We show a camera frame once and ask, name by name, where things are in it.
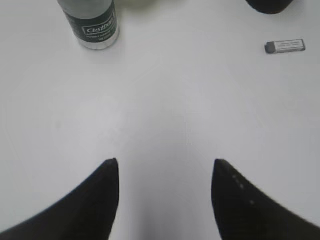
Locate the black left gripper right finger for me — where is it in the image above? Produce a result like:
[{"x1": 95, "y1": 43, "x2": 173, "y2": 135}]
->
[{"x1": 211, "y1": 159, "x2": 320, "y2": 240}]

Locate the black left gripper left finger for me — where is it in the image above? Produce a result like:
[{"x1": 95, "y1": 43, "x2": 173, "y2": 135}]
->
[{"x1": 0, "y1": 158, "x2": 119, "y2": 240}]

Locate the grey white eraser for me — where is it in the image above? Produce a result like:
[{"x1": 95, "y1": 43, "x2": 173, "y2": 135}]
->
[{"x1": 264, "y1": 39, "x2": 306, "y2": 54}]

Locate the clear water bottle green label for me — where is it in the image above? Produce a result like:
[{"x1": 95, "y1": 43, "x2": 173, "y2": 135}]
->
[{"x1": 58, "y1": 0, "x2": 120, "y2": 50}]

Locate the black mesh pen holder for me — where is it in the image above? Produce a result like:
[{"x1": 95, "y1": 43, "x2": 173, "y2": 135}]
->
[{"x1": 246, "y1": 0, "x2": 293, "y2": 15}]

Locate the pale green wavy plate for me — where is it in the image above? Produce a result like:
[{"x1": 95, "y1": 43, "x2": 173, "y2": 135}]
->
[{"x1": 117, "y1": 0, "x2": 157, "y2": 8}]

